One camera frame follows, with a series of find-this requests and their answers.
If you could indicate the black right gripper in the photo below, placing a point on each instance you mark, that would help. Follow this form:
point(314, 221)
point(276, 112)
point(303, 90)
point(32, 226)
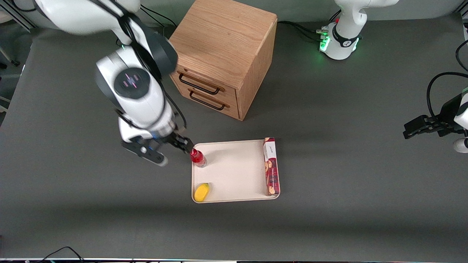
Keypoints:
point(176, 139)

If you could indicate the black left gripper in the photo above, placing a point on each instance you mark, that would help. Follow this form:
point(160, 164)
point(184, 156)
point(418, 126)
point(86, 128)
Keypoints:
point(446, 114)

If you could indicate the red coke bottle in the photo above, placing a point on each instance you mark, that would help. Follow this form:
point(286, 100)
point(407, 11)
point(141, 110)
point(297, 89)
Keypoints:
point(198, 157)

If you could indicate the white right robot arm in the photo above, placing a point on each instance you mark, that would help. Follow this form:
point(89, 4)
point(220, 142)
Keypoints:
point(139, 91)

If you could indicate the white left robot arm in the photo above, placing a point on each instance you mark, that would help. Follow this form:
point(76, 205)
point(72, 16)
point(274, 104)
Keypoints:
point(343, 36)

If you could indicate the cream plastic tray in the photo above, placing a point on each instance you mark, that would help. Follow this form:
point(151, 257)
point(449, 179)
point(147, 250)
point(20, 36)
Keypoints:
point(234, 171)

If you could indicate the yellow toy lemon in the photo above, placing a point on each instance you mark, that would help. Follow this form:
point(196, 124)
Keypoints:
point(202, 192)

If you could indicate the wooden drawer front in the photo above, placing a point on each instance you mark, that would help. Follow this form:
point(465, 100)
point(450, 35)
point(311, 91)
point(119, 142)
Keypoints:
point(214, 104)
point(210, 84)

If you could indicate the red cookie box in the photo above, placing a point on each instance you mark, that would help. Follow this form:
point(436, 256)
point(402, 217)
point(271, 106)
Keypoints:
point(271, 168)

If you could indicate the wooden drawer cabinet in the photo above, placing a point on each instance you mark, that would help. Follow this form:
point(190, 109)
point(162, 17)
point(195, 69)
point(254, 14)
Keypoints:
point(223, 40)

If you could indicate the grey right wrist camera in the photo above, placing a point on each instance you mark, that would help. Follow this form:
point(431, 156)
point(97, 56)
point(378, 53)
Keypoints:
point(146, 151)

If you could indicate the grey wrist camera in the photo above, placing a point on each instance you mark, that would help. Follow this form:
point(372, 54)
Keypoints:
point(460, 145)
point(146, 151)

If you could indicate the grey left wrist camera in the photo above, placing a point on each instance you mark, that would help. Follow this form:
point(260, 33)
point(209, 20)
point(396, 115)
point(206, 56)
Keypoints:
point(460, 145)

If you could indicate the aluminium frame profile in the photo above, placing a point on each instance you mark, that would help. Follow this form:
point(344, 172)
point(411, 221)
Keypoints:
point(18, 16)

